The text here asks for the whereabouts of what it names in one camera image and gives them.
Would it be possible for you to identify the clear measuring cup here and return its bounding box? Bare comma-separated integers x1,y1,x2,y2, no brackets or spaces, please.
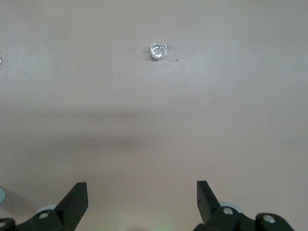
148,40,172,61

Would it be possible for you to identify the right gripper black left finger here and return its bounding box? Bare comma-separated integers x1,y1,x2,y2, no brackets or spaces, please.
16,182,89,231

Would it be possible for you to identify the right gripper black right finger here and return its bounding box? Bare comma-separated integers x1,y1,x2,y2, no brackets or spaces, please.
194,180,297,231

